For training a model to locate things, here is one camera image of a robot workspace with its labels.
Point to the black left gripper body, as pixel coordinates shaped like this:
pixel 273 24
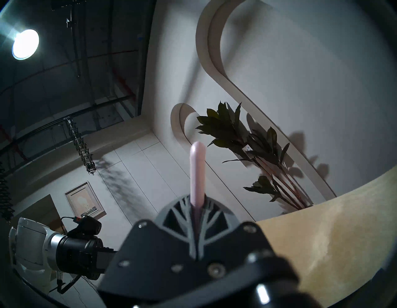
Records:
pixel 79 256

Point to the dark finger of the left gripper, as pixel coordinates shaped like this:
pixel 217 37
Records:
pixel 106 259

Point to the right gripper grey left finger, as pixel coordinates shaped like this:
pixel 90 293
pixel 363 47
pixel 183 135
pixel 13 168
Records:
pixel 155 254

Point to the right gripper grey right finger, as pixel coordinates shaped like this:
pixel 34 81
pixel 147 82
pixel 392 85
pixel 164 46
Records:
pixel 235 248

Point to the pale pink plastic spoon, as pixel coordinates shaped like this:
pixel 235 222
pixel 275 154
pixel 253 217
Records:
pixel 197 174

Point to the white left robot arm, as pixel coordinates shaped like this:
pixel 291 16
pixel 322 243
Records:
pixel 29 245

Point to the brown wooden door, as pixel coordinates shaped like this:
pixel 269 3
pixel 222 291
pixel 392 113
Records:
pixel 37 211

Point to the tall dark green plant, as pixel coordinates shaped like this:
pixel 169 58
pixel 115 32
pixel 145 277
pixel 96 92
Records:
pixel 226 130

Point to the round ceiling lamp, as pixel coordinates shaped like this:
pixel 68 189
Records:
pixel 25 44

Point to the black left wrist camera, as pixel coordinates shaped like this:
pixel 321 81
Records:
pixel 88 225

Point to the framed wall picture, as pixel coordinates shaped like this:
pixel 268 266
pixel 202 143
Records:
pixel 85 200

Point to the black hanging lattice rail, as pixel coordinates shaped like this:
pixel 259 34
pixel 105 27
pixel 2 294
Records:
pixel 81 146
pixel 4 192

